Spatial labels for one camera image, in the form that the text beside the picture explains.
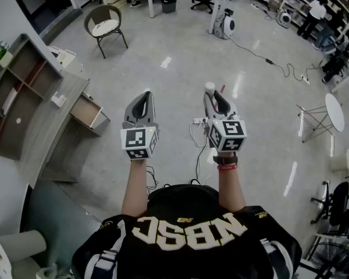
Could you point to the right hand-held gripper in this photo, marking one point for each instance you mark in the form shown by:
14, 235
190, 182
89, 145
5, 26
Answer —
227, 135

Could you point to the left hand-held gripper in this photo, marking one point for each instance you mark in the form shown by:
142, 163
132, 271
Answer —
138, 138

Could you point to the white cloth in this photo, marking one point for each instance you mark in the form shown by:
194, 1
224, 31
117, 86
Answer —
210, 87

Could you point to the wooden desk drawer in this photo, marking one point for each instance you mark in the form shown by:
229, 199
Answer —
84, 110

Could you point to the person's right forearm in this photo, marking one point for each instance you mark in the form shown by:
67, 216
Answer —
231, 185

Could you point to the person's left forearm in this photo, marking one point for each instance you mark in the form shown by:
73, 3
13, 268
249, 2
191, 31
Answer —
136, 185

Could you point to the red floor marker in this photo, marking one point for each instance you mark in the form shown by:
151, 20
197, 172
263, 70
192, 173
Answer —
222, 88

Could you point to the white power strip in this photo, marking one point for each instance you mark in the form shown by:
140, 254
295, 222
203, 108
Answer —
306, 79
199, 121

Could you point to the dark wristwatch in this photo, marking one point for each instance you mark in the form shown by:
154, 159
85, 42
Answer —
225, 159

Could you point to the red wristband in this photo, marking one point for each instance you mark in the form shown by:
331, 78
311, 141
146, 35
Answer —
227, 166

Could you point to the white round floor machine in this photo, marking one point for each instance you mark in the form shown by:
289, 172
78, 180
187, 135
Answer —
284, 17
227, 25

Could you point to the small white box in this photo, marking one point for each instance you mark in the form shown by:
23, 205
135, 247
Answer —
58, 100

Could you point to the white low cart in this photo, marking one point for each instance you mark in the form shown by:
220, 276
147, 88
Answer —
65, 58

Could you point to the wicker chair with white cushion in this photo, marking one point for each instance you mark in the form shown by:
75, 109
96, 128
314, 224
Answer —
104, 25

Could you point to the black office chair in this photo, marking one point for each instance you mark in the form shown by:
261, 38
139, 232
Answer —
338, 205
203, 2

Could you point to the grey waste bin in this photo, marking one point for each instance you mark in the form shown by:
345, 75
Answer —
169, 5

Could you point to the round white folding table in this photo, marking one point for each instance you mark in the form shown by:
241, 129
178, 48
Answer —
336, 112

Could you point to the grey desktop shelf unit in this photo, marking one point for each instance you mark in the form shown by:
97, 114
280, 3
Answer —
23, 77

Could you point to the white cylindrical stool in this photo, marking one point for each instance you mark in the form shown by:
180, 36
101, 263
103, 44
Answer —
341, 161

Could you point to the person's black lettered jersey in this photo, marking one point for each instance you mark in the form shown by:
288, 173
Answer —
192, 243

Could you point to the small potted plant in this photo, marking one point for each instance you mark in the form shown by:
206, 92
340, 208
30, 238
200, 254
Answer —
1, 54

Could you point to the white cylindrical column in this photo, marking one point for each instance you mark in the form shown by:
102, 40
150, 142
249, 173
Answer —
20, 246

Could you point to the black floor fan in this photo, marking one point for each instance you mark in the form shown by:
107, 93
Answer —
334, 257

